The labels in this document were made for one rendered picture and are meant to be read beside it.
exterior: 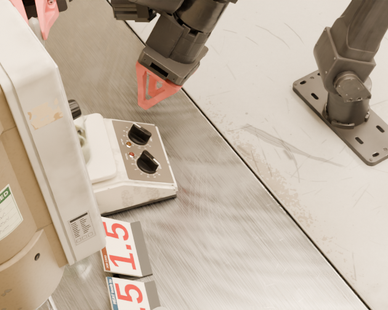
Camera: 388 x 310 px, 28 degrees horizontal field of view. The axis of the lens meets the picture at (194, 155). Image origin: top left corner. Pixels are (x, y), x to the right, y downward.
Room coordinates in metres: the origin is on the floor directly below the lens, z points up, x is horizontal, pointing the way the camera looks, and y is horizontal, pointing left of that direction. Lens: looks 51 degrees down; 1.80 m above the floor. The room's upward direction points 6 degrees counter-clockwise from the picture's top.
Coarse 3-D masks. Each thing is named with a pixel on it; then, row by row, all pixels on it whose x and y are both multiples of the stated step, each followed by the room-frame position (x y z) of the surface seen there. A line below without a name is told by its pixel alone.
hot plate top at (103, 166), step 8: (88, 120) 0.75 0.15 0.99; (96, 120) 0.75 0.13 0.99; (88, 128) 0.73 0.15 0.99; (96, 128) 0.73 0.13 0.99; (104, 128) 0.73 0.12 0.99; (96, 136) 0.72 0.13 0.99; (104, 136) 0.72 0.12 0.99; (96, 144) 0.70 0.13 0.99; (104, 144) 0.70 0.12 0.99; (96, 152) 0.69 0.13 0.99; (104, 152) 0.69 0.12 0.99; (112, 152) 0.69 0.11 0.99; (96, 160) 0.67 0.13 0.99; (104, 160) 0.67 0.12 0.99; (112, 160) 0.67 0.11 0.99; (88, 168) 0.66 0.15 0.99; (96, 168) 0.66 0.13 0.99; (104, 168) 0.66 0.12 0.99; (112, 168) 0.66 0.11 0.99; (96, 176) 0.65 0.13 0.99; (104, 176) 0.64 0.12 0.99; (112, 176) 0.65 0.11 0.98
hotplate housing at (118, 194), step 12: (108, 120) 0.76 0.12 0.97; (120, 120) 0.77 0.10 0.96; (108, 132) 0.74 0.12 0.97; (120, 156) 0.69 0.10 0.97; (120, 168) 0.67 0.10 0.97; (108, 180) 0.65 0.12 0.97; (120, 180) 0.65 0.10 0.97; (132, 180) 0.65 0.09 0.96; (96, 192) 0.64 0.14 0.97; (108, 192) 0.64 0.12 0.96; (120, 192) 0.64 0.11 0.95; (132, 192) 0.64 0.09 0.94; (144, 192) 0.65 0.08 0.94; (156, 192) 0.65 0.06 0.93; (168, 192) 0.65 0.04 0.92; (108, 204) 0.64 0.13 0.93; (120, 204) 0.64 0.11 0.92; (132, 204) 0.64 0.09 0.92; (144, 204) 0.65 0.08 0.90
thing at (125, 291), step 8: (120, 280) 0.51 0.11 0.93; (120, 288) 0.50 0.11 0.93; (128, 288) 0.51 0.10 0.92; (136, 288) 0.51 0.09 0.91; (120, 296) 0.49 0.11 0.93; (128, 296) 0.49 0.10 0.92; (136, 296) 0.50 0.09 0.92; (120, 304) 0.48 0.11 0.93; (128, 304) 0.48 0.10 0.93; (136, 304) 0.48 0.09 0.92; (144, 304) 0.49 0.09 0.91
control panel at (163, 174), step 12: (120, 132) 0.74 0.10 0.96; (156, 132) 0.76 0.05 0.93; (120, 144) 0.72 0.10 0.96; (132, 144) 0.72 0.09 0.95; (156, 144) 0.74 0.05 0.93; (132, 156) 0.70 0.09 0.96; (156, 156) 0.71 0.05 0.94; (132, 168) 0.68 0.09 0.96; (168, 168) 0.69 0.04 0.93; (144, 180) 0.66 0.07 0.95; (156, 180) 0.66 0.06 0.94; (168, 180) 0.67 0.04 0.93
